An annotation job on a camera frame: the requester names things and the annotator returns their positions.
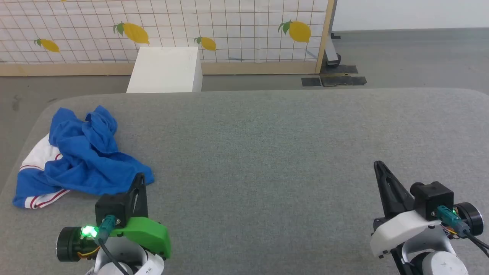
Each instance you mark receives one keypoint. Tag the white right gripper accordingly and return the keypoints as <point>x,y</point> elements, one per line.
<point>405,229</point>

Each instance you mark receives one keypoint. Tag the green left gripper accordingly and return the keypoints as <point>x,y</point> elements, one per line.
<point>149,235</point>

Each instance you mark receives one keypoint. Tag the blue shirt with white print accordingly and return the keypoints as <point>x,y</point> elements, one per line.
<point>88,160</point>

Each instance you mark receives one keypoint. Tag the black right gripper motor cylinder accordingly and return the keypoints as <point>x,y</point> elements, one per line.
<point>471,217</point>

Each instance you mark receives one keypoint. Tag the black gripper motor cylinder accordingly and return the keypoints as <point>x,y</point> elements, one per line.
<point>471,217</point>
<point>68,244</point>

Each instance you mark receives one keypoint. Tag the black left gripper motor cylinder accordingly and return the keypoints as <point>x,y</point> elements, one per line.
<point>68,244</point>

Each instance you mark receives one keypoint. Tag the black floor plate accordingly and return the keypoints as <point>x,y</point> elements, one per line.
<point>344,81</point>
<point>344,69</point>

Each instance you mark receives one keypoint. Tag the white box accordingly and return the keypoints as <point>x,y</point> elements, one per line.
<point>164,68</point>

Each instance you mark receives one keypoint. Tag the grey fabric sofa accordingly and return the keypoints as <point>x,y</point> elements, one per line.
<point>267,172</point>

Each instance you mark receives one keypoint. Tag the small dark floor plate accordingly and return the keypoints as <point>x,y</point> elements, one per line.
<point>311,81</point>

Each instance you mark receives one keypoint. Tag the grey metal partition foot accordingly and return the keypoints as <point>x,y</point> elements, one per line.
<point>331,53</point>

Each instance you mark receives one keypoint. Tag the lemon print partition panel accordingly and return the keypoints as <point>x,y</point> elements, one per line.
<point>229,23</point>

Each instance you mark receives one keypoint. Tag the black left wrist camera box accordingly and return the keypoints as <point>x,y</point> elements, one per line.
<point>112,208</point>

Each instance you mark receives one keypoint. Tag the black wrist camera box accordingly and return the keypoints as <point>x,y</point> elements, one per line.
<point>433,198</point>
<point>112,208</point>

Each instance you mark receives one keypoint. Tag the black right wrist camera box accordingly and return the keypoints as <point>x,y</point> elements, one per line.
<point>433,198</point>

